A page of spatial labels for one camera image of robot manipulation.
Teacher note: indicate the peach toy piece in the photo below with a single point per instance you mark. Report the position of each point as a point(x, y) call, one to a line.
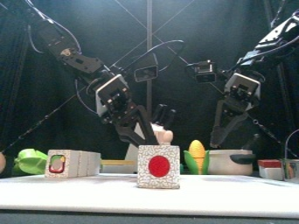
point(166, 137)

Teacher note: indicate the red and white block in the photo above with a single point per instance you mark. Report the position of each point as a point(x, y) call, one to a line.
point(270, 169)

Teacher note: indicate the yellow toy corn cob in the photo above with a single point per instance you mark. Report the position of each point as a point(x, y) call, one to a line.
point(196, 156)

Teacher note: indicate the speckled box with window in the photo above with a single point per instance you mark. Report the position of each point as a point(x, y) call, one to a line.
point(72, 163)

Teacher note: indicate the vertical metal frame pole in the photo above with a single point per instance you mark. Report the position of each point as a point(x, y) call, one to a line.
point(148, 43)

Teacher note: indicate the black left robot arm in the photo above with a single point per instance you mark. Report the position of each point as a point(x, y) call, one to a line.
point(79, 61)

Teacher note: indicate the wooden yellow board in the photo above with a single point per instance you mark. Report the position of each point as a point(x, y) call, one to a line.
point(116, 162)

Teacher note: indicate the speckled cube with red circle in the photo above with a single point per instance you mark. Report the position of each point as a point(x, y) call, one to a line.
point(159, 166)

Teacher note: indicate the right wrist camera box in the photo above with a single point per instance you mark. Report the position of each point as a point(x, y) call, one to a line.
point(204, 72)

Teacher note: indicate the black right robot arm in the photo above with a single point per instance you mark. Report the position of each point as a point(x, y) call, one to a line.
point(276, 38)

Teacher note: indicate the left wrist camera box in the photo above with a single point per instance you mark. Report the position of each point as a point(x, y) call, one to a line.
point(146, 71)

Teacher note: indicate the peach round toy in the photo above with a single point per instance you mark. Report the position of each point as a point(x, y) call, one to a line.
point(1, 162)

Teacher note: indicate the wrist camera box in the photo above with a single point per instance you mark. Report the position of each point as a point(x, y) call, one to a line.
point(204, 72)
point(146, 71)

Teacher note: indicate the clear glass container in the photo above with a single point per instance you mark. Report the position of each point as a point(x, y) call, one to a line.
point(291, 167)

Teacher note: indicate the green toy pepper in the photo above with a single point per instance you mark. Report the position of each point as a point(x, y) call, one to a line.
point(29, 162)

